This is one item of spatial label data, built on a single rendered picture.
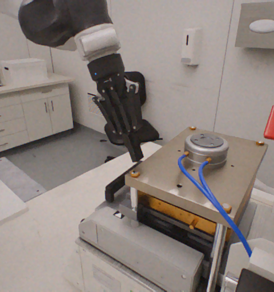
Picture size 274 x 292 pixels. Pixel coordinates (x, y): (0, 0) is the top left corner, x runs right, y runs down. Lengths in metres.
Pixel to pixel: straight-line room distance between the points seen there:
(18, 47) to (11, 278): 3.02
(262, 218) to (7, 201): 0.81
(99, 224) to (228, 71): 1.67
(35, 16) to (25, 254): 0.62
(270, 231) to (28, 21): 0.66
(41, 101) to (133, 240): 2.70
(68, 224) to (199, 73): 1.59
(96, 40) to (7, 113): 2.51
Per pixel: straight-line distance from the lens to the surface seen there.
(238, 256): 0.38
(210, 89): 2.07
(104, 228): 0.49
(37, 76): 3.10
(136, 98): 0.52
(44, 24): 0.55
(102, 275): 0.59
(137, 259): 0.48
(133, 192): 0.43
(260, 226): 0.65
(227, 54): 1.99
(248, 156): 0.53
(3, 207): 0.99
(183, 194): 0.39
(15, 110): 2.96
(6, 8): 0.73
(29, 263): 0.81
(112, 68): 0.52
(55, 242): 0.84
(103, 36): 0.48
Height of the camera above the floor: 1.34
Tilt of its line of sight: 26 degrees down
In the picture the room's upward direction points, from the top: straight up
